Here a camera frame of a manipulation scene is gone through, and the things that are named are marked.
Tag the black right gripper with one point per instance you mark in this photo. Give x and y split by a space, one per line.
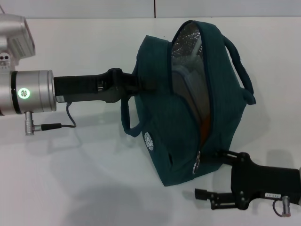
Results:
258 181

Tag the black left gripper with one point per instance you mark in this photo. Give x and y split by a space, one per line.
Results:
80 88

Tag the dark teal insulated lunch bag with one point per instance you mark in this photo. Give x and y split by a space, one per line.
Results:
164 117

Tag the yellow banana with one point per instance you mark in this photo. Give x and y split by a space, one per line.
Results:
205 127

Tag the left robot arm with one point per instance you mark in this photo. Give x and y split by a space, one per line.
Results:
35 91

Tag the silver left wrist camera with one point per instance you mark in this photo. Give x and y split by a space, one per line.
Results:
14 35

